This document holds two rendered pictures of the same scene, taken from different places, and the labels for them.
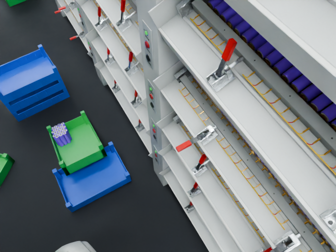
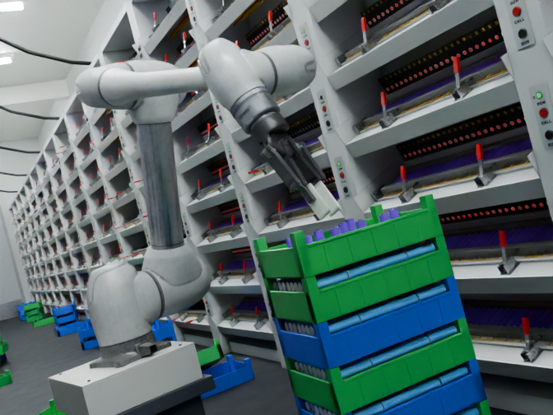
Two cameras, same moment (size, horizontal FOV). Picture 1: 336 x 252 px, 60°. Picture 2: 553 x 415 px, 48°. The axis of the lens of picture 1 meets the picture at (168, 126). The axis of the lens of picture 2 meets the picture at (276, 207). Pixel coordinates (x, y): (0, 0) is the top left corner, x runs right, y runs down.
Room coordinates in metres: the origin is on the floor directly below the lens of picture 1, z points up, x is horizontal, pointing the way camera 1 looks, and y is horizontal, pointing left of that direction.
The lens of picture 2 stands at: (-1.90, -0.17, 0.61)
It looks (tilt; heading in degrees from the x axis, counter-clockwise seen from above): 0 degrees down; 2
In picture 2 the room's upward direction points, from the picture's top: 15 degrees counter-clockwise
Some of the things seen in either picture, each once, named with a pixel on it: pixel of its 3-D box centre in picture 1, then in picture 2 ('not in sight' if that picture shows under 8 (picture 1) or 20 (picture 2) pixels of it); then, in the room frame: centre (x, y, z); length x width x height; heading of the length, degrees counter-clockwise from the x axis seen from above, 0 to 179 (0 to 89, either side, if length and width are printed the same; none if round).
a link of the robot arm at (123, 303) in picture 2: not in sight; (118, 300); (-0.10, 0.41, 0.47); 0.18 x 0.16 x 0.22; 135
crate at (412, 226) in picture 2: not in sight; (345, 236); (-0.68, -0.24, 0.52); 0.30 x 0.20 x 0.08; 116
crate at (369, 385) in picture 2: not in sight; (377, 356); (-0.68, -0.24, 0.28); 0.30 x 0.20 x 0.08; 116
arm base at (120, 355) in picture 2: not in sight; (132, 347); (-0.12, 0.41, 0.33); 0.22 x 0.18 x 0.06; 48
